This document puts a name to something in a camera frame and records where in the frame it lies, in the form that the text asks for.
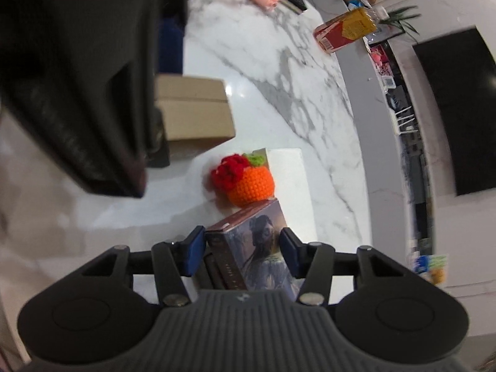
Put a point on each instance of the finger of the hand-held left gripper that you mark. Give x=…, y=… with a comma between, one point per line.
x=170, y=46
x=158, y=147

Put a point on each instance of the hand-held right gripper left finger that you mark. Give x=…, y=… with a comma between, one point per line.
x=193, y=252

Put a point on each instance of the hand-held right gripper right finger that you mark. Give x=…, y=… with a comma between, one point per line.
x=292, y=254

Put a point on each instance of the dark picture printed box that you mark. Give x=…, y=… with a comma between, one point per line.
x=263, y=248

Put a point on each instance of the small brown cardboard box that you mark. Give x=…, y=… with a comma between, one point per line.
x=197, y=120

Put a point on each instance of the crocheted orange fruit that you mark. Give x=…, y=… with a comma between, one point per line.
x=252, y=186

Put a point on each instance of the blue printed box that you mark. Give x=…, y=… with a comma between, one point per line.
x=420, y=264

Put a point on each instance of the marble television bench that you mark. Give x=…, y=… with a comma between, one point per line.
x=372, y=104

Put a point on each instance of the white router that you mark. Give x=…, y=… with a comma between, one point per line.
x=405, y=122

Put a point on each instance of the amber liquid bottle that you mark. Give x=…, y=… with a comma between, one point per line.
x=345, y=29

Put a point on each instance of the small white display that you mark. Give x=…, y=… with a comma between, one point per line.
x=389, y=82

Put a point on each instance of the small pink plush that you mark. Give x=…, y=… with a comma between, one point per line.
x=379, y=58

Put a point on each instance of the snake plant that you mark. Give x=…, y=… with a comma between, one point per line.
x=403, y=21

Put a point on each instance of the wall television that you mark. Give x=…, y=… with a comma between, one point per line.
x=465, y=116

